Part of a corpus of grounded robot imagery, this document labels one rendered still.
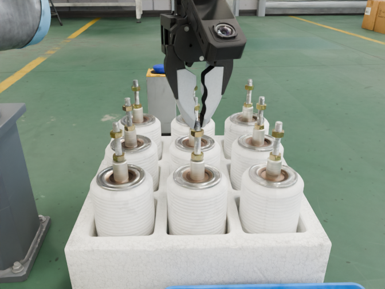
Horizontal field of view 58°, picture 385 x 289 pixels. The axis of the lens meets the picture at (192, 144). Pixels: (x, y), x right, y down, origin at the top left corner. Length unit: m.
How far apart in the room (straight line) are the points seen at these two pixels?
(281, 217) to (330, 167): 0.62
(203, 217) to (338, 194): 0.57
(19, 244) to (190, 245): 0.38
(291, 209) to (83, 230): 0.32
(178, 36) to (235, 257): 0.32
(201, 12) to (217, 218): 0.30
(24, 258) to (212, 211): 0.43
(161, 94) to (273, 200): 0.46
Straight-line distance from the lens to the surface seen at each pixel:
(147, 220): 0.56
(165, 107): 0.89
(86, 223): 0.59
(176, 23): 0.45
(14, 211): 0.75
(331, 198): 1.00
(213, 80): 0.48
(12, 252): 0.78
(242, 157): 0.63
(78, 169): 1.12
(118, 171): 0.53
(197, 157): 0.52
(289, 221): 0.56
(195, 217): 0.53
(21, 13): 0.73
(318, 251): 0.57
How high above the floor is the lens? 0.53
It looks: 26 degrees down
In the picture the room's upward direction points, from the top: straight up
